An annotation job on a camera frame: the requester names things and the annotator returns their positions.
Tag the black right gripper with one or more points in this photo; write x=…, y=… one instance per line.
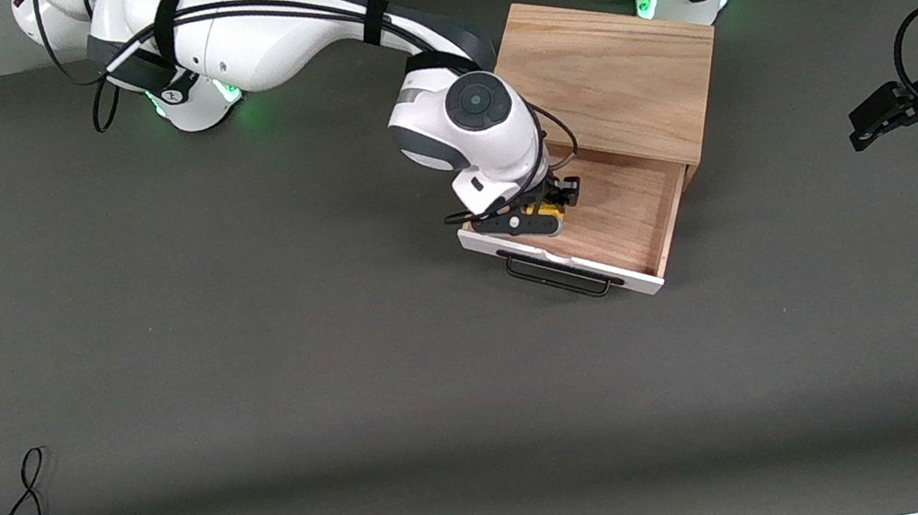
x=563, y=190

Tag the yellow cube block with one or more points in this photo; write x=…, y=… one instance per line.
x=546, y=208

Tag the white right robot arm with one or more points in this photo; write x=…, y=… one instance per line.
x=264, y=38

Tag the wooden drawer cabinet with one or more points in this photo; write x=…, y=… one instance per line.
x=615, y=73

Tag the grey table mat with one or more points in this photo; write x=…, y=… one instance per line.
x=353, y=406

